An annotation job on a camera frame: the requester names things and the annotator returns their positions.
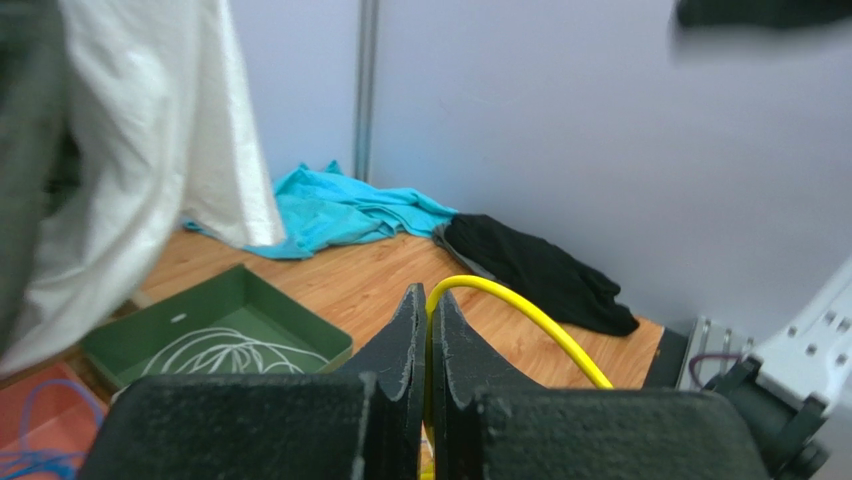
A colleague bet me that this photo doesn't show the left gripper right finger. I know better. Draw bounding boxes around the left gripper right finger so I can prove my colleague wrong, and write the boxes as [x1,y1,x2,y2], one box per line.
[432,294,767,479]

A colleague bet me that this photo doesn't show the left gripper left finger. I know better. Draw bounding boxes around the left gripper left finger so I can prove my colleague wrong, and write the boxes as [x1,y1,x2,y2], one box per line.
[78,284,427,479]

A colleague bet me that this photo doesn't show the thick yellow cable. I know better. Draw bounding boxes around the thick yellow cable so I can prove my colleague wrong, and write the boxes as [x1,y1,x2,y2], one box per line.
[419,274,615,480]

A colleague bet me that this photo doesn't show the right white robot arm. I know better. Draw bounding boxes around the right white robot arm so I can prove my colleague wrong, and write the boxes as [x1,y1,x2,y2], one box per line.
[706,261,851,479]

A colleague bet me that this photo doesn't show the black cloth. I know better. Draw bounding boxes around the black cloth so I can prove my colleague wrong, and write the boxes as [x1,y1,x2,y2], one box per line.
[432,214,639,337]

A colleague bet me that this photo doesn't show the green plastic bin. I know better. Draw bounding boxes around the green plastic bin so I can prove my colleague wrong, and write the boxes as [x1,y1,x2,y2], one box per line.
[80,265,354,390]

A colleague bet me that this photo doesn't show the turquoise cloth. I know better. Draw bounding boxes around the turquoise cloth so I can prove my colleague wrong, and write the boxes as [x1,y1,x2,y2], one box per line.
[182,159,459,261]

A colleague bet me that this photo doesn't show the red plastic bin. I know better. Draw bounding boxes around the red plastic bin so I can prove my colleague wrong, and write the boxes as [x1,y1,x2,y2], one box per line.
[1,363,107,479]

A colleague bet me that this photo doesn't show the white hanging shirt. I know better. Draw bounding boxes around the white hanging shirt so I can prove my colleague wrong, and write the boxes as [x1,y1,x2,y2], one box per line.
[1,1,285,377]

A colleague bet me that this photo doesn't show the dark green hanging garment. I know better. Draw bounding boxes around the dark green hanging garment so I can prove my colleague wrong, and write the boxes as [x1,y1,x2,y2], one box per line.
[1,1,69,350]

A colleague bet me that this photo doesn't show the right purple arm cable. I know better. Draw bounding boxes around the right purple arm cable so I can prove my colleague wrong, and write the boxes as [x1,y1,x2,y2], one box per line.
[686,351,743,391]

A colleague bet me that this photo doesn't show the blue cables in bin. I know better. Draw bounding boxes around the blue cables in bin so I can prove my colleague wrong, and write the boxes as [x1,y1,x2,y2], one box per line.
[0,377,106,480]

